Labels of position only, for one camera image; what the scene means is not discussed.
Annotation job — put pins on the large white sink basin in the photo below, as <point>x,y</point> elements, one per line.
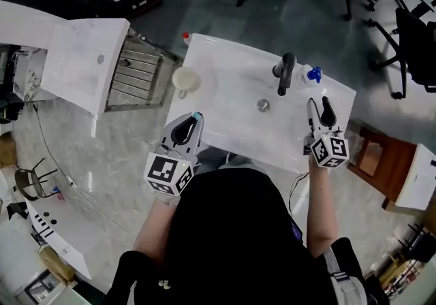
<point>231,120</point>

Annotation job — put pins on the white spray bottle blue trigger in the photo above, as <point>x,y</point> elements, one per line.
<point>302,78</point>

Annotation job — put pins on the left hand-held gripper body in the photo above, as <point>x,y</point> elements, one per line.
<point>161,172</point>

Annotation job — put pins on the black metal stool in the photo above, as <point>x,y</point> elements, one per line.
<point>29,181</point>

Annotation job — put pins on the person's right forearm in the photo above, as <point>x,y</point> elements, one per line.
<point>320,208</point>

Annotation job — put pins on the person's left hand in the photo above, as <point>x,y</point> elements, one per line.
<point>165,198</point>

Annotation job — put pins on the white cup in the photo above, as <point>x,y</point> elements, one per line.
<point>185,78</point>

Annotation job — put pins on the white sink on wooden cabinet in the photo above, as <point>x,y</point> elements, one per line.
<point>417,181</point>

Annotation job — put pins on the brown cardboard box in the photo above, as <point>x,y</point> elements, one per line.
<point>7,150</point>

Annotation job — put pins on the white vanity unit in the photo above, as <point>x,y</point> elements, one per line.
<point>24,24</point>

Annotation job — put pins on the marble pattern cabinet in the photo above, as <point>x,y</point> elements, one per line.
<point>29,75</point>

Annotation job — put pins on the white sink basin without faucet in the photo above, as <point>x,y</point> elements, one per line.
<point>78,72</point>

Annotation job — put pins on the red-capped white bottle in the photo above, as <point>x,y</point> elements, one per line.
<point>186,39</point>

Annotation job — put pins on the black sink faucet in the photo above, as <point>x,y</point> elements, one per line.
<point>286,72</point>

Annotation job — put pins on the person's black shirt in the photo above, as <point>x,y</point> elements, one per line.
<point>235,245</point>

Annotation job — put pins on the person's left forearm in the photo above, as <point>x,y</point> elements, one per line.
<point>155,228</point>

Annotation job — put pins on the chrome sink drain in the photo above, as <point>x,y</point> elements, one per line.
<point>263,105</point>

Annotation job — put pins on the white power strip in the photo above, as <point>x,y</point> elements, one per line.
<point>71,181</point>

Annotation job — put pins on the black mesh office chair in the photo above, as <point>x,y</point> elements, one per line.
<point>412,55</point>

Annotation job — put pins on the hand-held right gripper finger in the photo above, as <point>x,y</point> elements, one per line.
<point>329,116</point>
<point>313,120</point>

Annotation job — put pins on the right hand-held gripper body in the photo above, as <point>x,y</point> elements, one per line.
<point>328,150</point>

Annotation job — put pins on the brown wooden cabinet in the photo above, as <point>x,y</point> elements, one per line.
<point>385,160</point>

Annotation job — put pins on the metal slatted rack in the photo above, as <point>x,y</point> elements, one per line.
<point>136,75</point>

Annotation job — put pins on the white board with holes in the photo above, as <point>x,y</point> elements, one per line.
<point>61,239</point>

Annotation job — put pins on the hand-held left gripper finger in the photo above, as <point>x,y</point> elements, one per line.
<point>198,137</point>
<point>167,135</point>

